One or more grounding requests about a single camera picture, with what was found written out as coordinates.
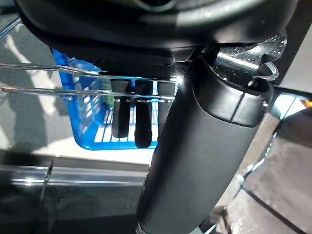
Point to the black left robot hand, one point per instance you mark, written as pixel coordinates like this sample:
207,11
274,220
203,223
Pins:
202,146

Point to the blue plastic shopping basket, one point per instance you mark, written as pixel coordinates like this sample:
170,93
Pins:
83,114

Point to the green bottle in basket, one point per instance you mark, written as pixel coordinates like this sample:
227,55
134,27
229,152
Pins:
109,102

